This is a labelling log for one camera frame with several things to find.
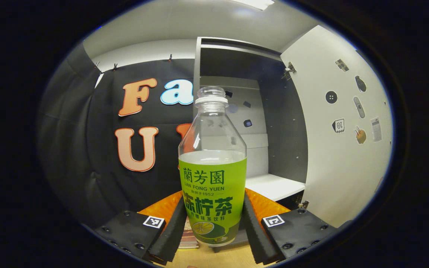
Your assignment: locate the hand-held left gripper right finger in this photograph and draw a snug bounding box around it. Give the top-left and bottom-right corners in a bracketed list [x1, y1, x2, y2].
[241, 188, 339, 265]

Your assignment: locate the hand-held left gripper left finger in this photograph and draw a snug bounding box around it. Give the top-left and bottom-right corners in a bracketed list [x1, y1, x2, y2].
[95, 191, 188, 266]

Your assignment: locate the green label plastic bottle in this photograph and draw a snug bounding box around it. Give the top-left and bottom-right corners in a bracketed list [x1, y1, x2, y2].
[178, 86, 248, 247]

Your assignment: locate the grey cabinet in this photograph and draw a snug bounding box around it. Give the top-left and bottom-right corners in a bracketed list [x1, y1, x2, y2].
[193, 36, 309, 253]

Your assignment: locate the white cabinet shelf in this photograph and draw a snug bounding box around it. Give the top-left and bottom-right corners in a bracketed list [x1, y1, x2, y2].
[245, 173, 306, 202]

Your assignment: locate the pale paperback book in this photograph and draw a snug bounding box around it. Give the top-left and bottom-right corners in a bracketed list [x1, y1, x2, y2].
[179, 229, 200, 249]

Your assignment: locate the black backdrop cloth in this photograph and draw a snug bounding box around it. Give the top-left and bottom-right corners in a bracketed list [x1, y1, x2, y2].
[36, 41, 200, 227]

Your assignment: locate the large ceiling light panel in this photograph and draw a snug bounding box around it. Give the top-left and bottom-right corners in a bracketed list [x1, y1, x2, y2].
[233, 0, 275, 11]

